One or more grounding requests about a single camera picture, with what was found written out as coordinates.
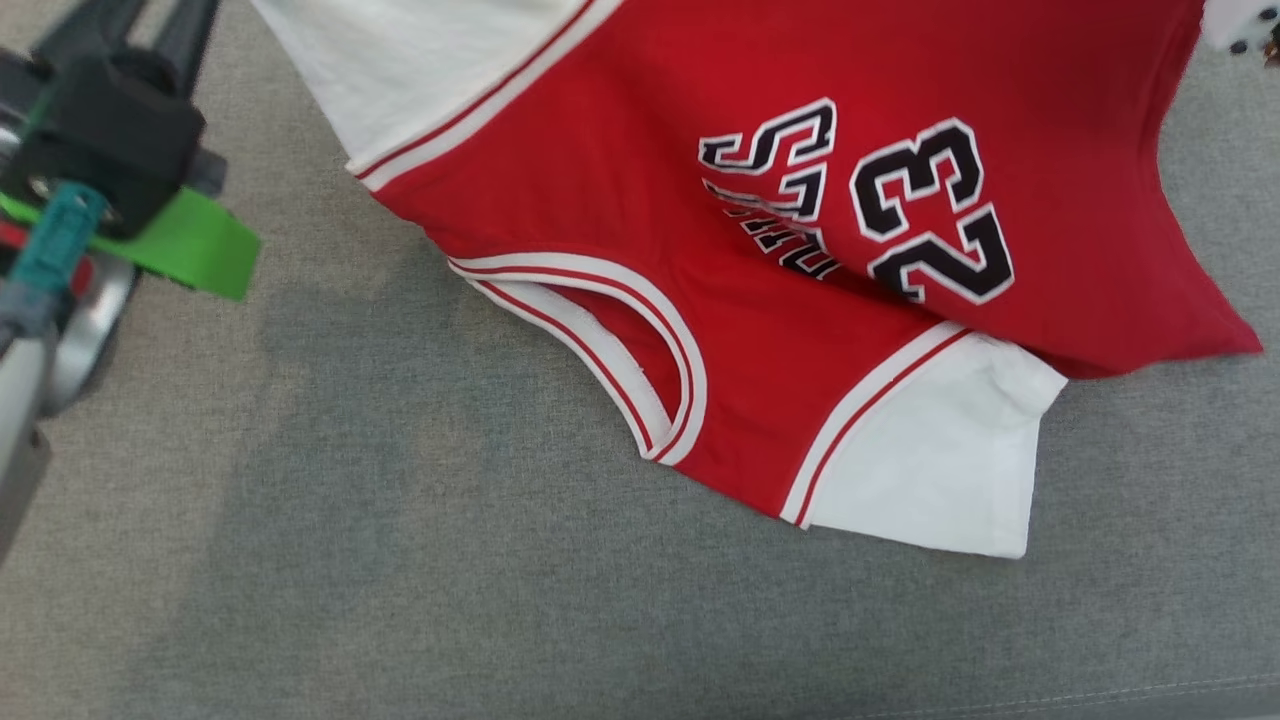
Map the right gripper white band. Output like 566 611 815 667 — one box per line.
1200 0 1280 69

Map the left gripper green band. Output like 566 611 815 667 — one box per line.
0 0 263 303

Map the red and white basketball jersey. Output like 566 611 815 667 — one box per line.
248 0 1265 560

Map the grey fabric sofa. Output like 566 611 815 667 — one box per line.
0 0 1280 720

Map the teal left camera connector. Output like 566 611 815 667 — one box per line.
0 182 109 336

